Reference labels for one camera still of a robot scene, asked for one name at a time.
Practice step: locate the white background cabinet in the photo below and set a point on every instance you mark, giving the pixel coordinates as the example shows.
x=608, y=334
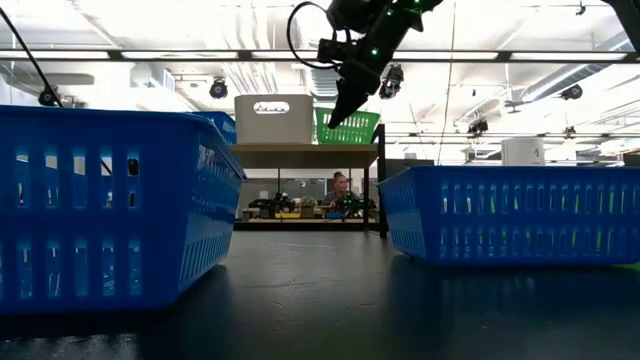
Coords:
x=522, y=151

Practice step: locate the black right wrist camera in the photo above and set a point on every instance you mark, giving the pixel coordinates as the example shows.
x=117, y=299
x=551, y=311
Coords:
x=335, y=50

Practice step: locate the person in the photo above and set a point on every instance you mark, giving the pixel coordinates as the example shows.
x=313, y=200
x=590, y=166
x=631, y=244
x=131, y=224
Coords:
x=340, y=182

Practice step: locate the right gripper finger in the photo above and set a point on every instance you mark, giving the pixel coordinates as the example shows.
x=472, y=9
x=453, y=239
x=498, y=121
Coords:
x=362, y=95
x=345, y=102

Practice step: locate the small background potted plant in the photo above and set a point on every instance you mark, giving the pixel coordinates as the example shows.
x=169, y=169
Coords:
x=306, y=205

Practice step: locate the black overhead frame bar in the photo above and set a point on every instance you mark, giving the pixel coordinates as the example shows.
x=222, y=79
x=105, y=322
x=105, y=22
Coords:
x=504, y=55

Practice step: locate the wooden shelf black frame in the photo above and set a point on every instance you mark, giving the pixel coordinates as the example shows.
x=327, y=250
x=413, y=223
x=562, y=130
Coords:
x=300, y=156

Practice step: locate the black background robot arm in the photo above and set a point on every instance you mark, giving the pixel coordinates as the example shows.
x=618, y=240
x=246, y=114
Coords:
x=272, y=205
x=352, y=205

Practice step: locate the background work table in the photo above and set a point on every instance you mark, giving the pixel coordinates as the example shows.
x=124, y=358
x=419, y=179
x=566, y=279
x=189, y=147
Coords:
x=310, y=221

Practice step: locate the blue slotted plastic basket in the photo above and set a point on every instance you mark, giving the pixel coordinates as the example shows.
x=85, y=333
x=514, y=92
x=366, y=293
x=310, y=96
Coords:
x=415, y=215
x=160, y=225
x=225, y=127

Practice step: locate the white plastic storage bin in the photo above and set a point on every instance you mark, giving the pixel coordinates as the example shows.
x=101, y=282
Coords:
x=272, y=127

